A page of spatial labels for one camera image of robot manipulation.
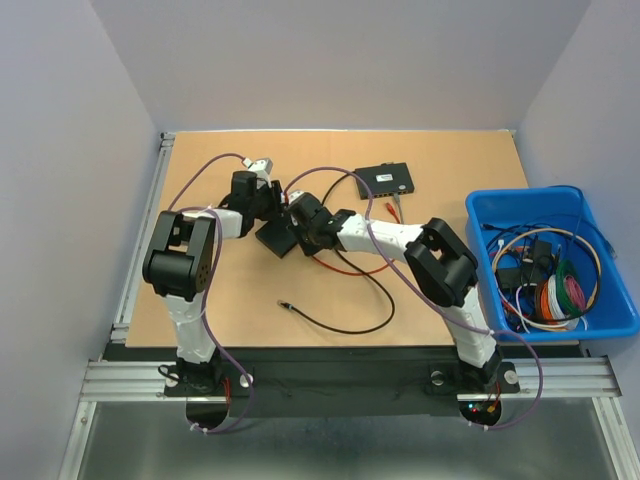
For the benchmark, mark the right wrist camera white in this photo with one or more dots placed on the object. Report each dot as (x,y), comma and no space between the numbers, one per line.
(290,196)

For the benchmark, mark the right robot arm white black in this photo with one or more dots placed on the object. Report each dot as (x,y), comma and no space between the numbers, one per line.
(444,270)

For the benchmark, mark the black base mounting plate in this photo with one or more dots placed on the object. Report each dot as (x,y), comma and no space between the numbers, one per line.
(292,382)

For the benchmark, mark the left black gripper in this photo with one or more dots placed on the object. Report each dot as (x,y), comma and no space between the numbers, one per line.
(272,192)

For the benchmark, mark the black network switch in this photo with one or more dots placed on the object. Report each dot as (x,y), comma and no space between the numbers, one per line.
(387,179)

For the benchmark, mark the blue plastic bin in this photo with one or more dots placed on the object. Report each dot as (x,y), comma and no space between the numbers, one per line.
(546,271)

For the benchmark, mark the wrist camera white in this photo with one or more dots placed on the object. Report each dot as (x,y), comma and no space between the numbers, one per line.
(261,166)
(290,196)

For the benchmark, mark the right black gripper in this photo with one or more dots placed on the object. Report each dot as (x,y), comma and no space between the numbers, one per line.
(307,247)

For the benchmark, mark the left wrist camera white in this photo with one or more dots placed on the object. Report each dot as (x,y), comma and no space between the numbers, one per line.
(261,166)

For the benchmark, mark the aluminium frame rail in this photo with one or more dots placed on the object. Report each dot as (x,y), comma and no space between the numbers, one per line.
(577,436)

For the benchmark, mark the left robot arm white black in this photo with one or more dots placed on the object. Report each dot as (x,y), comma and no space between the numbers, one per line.
(184,248)

